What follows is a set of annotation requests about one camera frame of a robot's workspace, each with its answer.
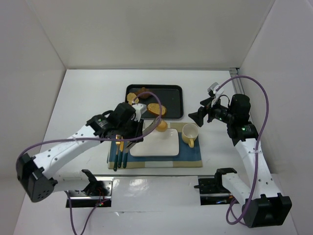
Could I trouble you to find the gold spoon green handle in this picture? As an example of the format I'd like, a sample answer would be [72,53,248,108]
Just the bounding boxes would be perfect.
[122,149,129,168]

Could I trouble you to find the bread slice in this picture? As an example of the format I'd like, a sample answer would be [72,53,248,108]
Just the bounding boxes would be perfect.
[147,103,167,117]
[127,93,139,105]

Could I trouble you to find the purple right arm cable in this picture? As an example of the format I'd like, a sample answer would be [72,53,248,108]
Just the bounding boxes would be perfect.
[215,75,270,225]

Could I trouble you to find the gold fork green handle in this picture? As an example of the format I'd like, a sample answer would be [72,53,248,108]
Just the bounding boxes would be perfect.
[113,135,121,171]

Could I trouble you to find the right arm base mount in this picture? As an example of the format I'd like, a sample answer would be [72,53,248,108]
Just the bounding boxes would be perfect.
[194,177,234,206]

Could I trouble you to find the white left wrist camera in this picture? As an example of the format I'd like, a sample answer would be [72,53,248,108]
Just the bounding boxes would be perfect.
[132,103,147,122]

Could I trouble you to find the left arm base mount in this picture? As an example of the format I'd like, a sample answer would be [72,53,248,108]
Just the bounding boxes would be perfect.
[69,176,113,208]

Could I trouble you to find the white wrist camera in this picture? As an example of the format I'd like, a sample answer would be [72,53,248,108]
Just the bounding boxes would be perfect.
[132,103,147,122]
[207,82,224,107]

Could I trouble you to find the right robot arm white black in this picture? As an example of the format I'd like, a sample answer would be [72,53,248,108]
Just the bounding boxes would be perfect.
[189,92,292,228]

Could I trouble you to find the blue beige placemat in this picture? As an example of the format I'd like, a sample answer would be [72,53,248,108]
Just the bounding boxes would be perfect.
[121,122,202,169]

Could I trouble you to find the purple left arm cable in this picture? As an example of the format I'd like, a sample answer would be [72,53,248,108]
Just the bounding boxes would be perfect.
[18,92,163,235]

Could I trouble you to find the round bread bun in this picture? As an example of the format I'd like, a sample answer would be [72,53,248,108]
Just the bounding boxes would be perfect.
[156,120,168,132]

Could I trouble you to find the bread slice left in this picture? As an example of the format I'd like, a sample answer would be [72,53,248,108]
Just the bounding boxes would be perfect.
[127,93,139,105]

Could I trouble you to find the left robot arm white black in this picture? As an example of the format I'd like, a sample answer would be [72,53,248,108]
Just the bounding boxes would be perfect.
[16,102,147,203]

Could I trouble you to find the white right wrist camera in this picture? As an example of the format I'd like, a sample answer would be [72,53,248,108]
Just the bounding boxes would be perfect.
[207,82,224,107]

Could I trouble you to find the bread slice centre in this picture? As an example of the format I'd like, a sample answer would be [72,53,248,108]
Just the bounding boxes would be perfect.
[147,103,167,117]

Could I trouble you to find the yellow mug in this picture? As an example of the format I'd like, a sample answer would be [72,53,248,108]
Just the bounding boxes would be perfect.
[181,123,199,148]

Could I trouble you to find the gold knife green handle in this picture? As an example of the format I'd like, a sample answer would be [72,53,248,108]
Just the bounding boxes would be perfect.
[117,141,125,168]

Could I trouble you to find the white rectangular plate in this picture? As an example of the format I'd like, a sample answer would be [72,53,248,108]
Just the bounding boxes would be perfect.
[130,128,179,157]

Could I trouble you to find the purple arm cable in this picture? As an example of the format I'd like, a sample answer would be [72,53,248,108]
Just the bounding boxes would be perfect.
[215,75,270,225]
[18,92,163,235]

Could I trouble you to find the brown croissant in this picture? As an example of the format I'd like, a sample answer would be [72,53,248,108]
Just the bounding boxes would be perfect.
[135,87,151,99]

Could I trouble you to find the aluminium rail right corner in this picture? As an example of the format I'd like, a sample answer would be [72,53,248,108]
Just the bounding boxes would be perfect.
[229,68,245,94]

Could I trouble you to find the metal tongs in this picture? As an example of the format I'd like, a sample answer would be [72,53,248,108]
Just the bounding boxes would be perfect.
[124,117,161,153]

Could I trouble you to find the black baking tray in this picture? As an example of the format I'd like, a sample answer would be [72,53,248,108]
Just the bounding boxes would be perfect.
[125,84,184,120]

